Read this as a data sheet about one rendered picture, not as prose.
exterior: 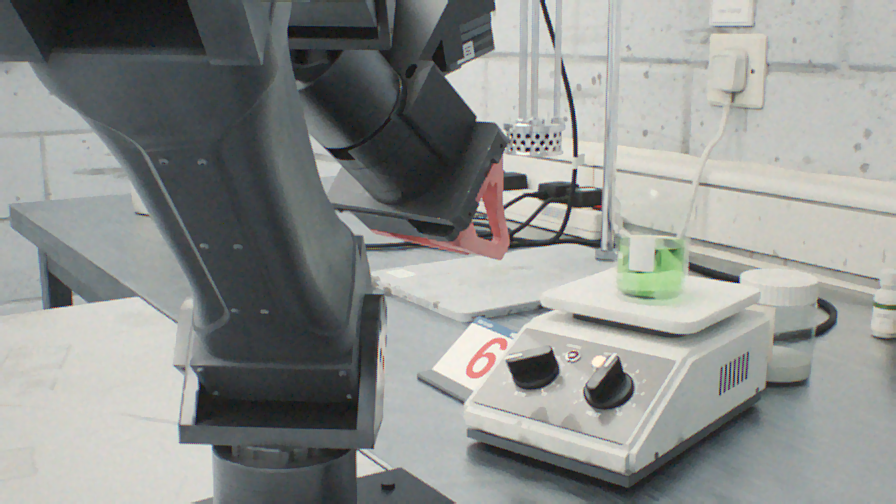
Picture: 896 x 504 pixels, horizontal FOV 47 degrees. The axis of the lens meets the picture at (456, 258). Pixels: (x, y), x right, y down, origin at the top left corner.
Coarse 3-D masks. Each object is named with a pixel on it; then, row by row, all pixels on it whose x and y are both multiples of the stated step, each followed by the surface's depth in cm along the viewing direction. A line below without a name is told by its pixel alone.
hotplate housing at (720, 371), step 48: (576, 336) 69; (624, 336) 68; (672, 336) 68; (720, 336) 69; (768, 336) 74; (480, 384) 69; (672, 384) 64; (720, 384) 69; (480, 432) 68; (528, 432) 65; (576, 432) 63; (672, 432) 64; (624, 480) 61
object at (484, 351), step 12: (468, 336) 82; (480, 336) 82; (492, 336) 81; (504, 336) 80; (456, 348) 82; (468, 348) 81; (480, 348) 80; (492, 348) 80; (504, 348) 79; (444, 360) 82; (456, 360) 81; (468, 360) 80; (480, 360) 79; (492, 360) 78; (456, 372) 80; (468, 372) 79; (480, 372) 78
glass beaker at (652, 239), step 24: (624, 192) 69; (648, 192) 73; (624, 216) 69; (648, 216) 68; (672, 216) 68; (624, 240) 69; (648, 240) 68; (672, 240) 68; (624, 264) 70; (648, 264) 68; (672, 264) 69; (624, 288) 70; (648, 288) 69; (672, 288) 69
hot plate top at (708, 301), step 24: (576, 288) 74; (600, 288) 74; (696, 288) 74; (720, 288) 74; (744, 288) 74; (576, 312) 70; (600, 312) 69; (624, 312) 68; (648, 312) 67; (672, 312) 67; (696, 312) 67; (720, 312) 68
